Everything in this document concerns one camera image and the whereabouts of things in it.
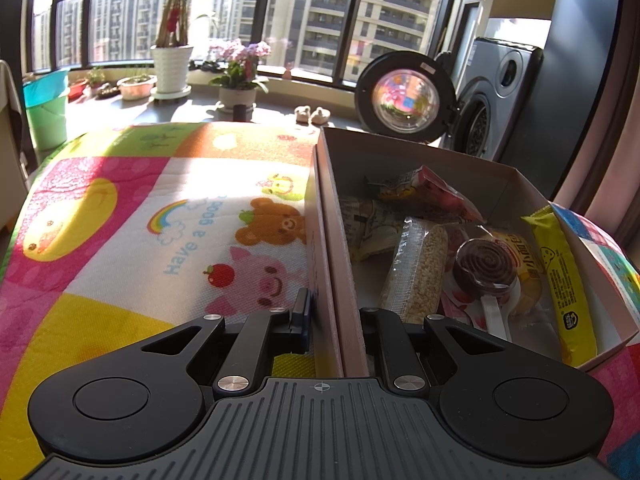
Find tall plant in white pot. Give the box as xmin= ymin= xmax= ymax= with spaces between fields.
xmin=150 ymin=0 xmax=221 ymax=101

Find pink snack packet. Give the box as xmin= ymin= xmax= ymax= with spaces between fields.
xmin=367 ymin=165 xmax=486 ymax=226

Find round washing machine door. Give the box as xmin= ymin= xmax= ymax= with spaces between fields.
xmin=354 ymin=51 xmax=458 ymax=143

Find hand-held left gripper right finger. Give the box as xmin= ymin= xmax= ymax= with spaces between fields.
xmin=360 ymin=306 xmax=507 ymax=392

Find green plastic bucket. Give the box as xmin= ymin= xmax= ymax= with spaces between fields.
xmin=25 ymin=92 xmax=68 ymax=151

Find teal plastic basin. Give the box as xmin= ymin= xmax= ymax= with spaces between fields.
xmin=22 ymin=67 xmax=71 ymax=108

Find colourful cartoon play mat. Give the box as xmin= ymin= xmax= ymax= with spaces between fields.
xmin=0 ymin=121 xmax=640 ymax=480

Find pink flowers in white pot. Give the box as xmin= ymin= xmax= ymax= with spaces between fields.
xmin=207 ymin=40 xmax=273 ymax=113

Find pink cardboard box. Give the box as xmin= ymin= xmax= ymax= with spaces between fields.
xmin=305 ymin=126 xmax=632 ymax=377

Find grey washing machine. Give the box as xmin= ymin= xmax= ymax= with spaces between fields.
xmin=440 ymin=36 xmax=545 ymax=163

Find chocolate swirl lollipop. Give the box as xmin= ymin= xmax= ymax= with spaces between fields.
xmin=441 ymin=237 xmax=522 ymax=343

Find long yellow snack packet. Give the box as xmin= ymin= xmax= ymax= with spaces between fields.
xmin=521 ymin=205 xmax=598 ymax=368

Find small dark planter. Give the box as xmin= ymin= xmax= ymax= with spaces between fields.
xmin=86 ymin=66 xmax=121 ymax=98

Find pink bowl planter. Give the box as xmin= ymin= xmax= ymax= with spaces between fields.
xmin=116 ymin=74 xmax=157 ymax=101

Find white and yellow snack packet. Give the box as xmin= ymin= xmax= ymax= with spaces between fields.
xmin=341 ymin=195 xmax=408 ymax=263

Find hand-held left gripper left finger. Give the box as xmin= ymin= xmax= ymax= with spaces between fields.
xmin=141 ymin=287 xmax=314 ymax=395

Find bread in clear wrapper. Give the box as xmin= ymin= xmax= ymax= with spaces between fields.
xmin=487 ymin=227 xmax=546 ymax=318

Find puffed rice bar packet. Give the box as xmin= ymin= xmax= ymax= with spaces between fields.
xmin=377 ymin=216 xmax=449 ymax=326

